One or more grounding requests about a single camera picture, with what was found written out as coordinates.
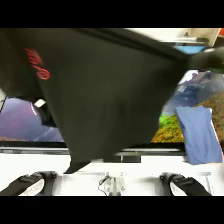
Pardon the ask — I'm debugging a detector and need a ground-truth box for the black T-shirt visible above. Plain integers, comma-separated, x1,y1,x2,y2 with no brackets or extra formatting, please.
0,28,194,175

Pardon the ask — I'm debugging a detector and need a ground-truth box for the blue garment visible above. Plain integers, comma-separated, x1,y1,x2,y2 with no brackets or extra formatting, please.
174,105,224,166

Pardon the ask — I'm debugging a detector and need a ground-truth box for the silver frame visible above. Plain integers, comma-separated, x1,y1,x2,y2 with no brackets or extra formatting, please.
0,145,224,197

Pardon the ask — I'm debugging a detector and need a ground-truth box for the black cable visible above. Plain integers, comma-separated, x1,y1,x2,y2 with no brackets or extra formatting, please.
97,175,111,197

